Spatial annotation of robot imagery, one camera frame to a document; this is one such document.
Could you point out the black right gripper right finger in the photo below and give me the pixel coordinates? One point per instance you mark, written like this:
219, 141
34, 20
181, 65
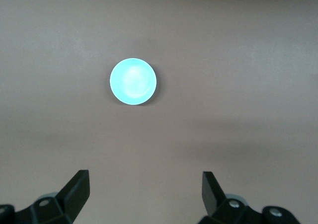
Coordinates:
213, 199

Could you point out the light blue bowl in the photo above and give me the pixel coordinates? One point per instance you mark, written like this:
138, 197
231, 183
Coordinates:
133, 81

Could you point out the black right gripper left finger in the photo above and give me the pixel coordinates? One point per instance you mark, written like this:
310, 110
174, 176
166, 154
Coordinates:
72, 196

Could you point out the brown table cover sheet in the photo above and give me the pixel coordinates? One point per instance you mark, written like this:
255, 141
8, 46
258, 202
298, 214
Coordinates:
223, 60

